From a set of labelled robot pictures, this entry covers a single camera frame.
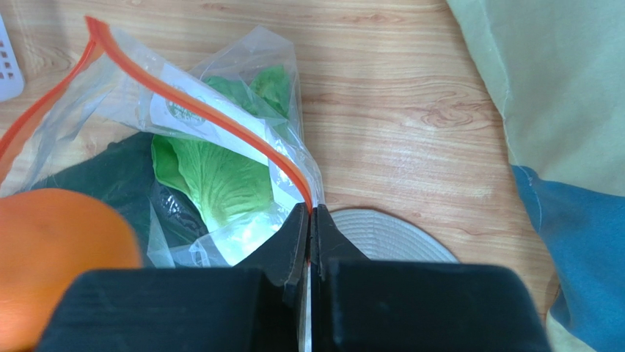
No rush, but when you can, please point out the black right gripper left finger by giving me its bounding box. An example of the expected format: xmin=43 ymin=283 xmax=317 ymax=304
xmin=37 ymin=204 xmax=309 ymax=351

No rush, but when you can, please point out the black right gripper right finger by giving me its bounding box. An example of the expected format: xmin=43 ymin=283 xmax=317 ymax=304
xmin=310 ymin=205 xmax=550 ymax=351

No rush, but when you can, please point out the fake pale cabbage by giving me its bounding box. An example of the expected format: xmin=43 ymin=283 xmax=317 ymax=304
xmin=151 ymin=135 xmax=288 ymax=266

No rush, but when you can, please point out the clear orange zip top bag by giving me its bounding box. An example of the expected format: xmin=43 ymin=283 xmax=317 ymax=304
xmin=1 ymin=17 xmax=325 ymax=268

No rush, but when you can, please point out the fake orange fruit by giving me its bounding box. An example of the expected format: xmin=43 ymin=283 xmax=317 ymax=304
xmin=1 ymin=188 xmax=143 ymax=351

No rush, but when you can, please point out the fake green lettuce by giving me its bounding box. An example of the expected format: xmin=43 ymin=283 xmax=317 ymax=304
xmin=202 ymin=65 xmax=291 ymax=120

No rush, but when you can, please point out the beige bucket hat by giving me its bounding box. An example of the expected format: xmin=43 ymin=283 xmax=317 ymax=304
xmin=331 ymin=209 xmax=459 ymax=263

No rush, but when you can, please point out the black folded cloth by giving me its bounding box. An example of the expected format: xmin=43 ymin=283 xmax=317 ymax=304
xmin=34 ymin=133 xmax=208 ymax=268

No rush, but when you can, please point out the blue beige checked pillow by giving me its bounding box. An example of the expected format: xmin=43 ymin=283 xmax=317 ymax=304
xmin=449 ymin=1 xmax=624 ymax=351

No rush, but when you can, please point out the white plastic basket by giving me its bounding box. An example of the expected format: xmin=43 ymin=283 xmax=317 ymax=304
xmin=0 ymin=18 xmax=25 ymax=102

